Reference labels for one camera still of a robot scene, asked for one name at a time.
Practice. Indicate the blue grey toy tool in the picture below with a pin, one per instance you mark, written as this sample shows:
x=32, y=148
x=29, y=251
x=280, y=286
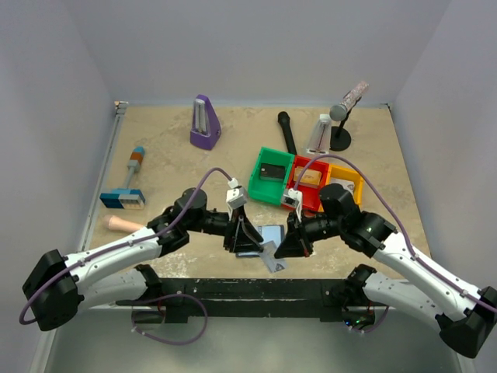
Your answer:
x=124, y=197

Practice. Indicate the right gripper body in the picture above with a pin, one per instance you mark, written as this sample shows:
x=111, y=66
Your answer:
x=295, y=229

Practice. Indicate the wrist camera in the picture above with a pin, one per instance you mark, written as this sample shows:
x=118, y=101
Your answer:
x=236, y=195
x=293, y=198

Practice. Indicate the cards in orange bin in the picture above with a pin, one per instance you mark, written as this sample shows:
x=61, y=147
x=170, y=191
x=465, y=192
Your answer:
x=346, y=184

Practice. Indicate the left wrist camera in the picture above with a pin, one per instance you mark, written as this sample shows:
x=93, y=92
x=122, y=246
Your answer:
x=236, y=195

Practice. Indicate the white VIP credit card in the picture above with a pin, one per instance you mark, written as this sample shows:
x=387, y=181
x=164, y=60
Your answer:
x=267, y=255

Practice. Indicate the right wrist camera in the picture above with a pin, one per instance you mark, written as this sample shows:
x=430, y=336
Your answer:
x=293, y=198

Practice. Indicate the clear metronome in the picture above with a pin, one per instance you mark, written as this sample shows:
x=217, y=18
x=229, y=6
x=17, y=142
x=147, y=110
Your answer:
x=319, y=140

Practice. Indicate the purple metronome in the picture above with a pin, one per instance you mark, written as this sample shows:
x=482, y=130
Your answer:
x=206, y=128

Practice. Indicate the silver microphone on stand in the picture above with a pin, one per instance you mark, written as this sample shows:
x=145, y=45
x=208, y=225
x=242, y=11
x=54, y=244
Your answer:
x=349, y=100

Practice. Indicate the pink cylinder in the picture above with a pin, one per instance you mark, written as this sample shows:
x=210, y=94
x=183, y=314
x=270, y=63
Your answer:
x=115, y=223

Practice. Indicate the black card in green bin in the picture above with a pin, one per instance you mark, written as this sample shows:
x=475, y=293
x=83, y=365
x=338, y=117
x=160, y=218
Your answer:
x=271, y=172

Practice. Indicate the red bin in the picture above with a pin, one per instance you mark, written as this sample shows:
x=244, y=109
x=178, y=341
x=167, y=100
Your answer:
x=310, y=191

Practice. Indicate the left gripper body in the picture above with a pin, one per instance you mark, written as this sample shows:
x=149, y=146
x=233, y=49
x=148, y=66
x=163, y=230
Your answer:
x=231, y=230

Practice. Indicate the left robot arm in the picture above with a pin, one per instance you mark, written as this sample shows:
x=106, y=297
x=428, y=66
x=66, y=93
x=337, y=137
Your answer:
x=59, y=286

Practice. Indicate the black microphone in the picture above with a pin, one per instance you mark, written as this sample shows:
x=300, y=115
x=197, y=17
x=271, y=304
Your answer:
x=283, y=119

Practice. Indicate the green bin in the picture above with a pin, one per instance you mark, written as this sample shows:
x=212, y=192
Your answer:
x=269, y=189

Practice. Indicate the blue card holder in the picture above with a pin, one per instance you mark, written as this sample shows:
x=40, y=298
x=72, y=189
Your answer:
x=269, y=233

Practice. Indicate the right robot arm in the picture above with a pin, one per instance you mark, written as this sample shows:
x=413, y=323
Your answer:
x=463, y=314

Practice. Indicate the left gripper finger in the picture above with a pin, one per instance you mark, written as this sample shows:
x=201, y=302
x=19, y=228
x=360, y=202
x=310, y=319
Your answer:
x=246, y=243
x=250, y=231

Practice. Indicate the tan card in red bin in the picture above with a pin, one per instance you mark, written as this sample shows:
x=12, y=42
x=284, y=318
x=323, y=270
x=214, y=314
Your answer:
x=311, y=177

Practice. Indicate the black microphone stand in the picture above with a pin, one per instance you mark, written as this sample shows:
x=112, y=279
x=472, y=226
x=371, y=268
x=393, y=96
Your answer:
x=340, y=138

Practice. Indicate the orange bin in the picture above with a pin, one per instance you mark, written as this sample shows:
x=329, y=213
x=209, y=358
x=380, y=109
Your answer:
x=344, y=173

